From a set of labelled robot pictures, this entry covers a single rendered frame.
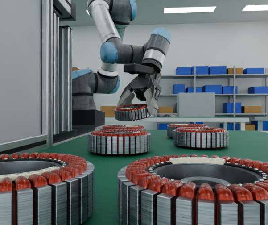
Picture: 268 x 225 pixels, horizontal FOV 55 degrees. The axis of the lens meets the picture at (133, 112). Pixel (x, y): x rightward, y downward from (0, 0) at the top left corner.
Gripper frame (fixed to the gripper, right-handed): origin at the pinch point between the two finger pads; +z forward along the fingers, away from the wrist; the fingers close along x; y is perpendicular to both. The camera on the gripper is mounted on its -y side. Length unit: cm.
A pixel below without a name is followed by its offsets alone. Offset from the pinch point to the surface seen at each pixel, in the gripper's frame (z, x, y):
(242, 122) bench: -120, 31, 243
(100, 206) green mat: 31, -35, -42
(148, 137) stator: 17.1, -25.0, -23.0
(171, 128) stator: 5.2, -16.3, -1.5
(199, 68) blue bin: -378, 211, 452
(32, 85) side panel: 13.9, -5.2, -35.5
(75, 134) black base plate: 12.4, 10.1, -9.2
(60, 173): 30, -37, -48
